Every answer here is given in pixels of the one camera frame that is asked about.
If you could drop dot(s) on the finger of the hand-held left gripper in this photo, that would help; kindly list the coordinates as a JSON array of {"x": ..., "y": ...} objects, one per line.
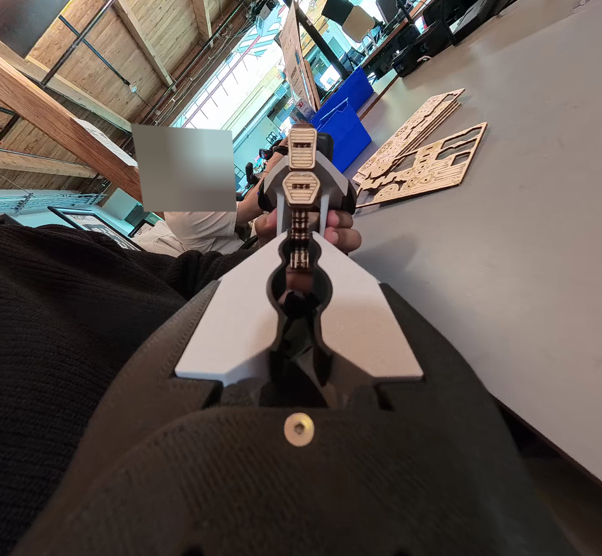
[
  {"x": 277, "y": 189},
  {"x": 334, "y": 180}
]

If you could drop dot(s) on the black device case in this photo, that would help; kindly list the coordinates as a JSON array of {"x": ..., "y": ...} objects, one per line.
[{"x": 418, "y": 50}]

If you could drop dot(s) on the tan and black chair back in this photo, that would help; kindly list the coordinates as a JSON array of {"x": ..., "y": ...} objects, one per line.
[{"x": 350, "y": 17}]

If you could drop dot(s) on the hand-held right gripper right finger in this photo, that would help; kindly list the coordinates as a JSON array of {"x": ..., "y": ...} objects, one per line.
[{"x": 367, "y": 330}]

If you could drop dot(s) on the cardboard sign board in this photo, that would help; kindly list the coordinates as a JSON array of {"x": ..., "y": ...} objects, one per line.
[{"x": 294, "y": 53}]

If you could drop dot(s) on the person's black sweater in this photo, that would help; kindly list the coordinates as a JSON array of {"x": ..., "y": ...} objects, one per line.
[{"x": 70, "y": 354}]

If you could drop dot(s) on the stacked wooden laser-cut sheets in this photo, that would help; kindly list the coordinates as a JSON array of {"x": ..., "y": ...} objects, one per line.
[{"x": 414, "y": 128}]

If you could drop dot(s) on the wooden beam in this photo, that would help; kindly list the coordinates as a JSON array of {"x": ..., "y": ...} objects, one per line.
[{"x": 70, "y": 133}]

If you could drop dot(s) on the person's left hand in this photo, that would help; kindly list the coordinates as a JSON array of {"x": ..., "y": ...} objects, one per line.
[{"x": 343, "y": 231}]

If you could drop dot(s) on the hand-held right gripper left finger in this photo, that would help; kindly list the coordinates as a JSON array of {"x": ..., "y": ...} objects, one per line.
[{"x": 230, "y": 330}]

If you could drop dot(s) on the blue plastic bin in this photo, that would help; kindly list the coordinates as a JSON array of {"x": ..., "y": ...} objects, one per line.
[
  {"x": 357, "y": 86},
  {"x": 345, "y": 137}
]

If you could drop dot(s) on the person's left forearm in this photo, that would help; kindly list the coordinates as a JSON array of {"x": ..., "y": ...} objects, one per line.
[{"x": 211, "y": 269}]

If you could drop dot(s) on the framed marker poster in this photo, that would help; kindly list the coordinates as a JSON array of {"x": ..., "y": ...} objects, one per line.
[{"x": 94, "y": 227}]

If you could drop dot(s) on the black pole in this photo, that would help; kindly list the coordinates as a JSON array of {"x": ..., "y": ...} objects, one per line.
[{"x": 301, "y": 10}]

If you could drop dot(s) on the laser-cut wooden model part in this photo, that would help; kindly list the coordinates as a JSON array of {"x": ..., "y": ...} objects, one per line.
[
  {"x": 302, "y": 189},
  {"x": 304, "y": 151}
]

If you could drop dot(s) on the cut-out wooden sheet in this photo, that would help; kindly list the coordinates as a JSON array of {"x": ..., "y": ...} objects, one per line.
[{"x": 399, "y": 189}]

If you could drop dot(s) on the black box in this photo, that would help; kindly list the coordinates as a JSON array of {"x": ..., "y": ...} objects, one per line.
[{"x": 472, "y": 17}]

